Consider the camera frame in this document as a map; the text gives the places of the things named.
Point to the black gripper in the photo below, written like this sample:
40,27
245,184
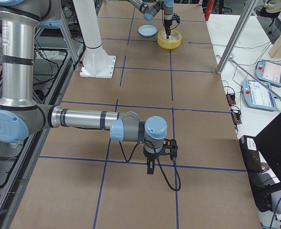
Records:
149,157
167,24

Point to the yellow rimmed bamboo steamer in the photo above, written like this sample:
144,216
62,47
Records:
173,41

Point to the light blue plate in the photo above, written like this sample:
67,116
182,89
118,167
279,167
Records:
147,30

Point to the red cylinder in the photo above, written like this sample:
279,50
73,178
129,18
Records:
209,7

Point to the far orange connector block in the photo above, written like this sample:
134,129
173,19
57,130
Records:
231,97

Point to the orange connector block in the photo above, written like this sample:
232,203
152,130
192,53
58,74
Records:
235,114
231,97

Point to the near orange connector block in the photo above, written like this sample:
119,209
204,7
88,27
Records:
235,114

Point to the near teach pendant tablet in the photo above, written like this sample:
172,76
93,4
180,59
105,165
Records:
258,97

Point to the teach pendant tablet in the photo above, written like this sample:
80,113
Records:
269,71
258,97

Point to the far teach pendant tablet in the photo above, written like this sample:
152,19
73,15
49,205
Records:
269,71

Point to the black laptop computer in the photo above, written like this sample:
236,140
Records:
268,144

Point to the metal reacher grabber stick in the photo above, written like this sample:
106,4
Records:
255,78

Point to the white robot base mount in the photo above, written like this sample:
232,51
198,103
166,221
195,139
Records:
96,62

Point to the aluminium frame post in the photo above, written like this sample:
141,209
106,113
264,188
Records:
242,21

